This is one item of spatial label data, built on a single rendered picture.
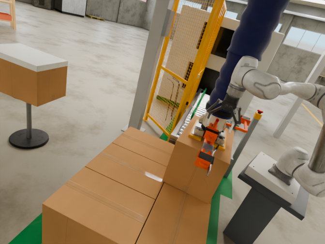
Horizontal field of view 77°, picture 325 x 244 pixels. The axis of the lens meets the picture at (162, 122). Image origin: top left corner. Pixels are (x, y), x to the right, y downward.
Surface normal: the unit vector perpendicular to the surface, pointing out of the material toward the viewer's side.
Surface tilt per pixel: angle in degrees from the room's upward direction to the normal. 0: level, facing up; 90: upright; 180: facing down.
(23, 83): 90
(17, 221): 0
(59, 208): 0
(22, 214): 0
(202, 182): 90
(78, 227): 90
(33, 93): 90
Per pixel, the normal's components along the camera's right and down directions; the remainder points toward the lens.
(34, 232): 0.26, -0.86
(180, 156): -0.36, 0.34
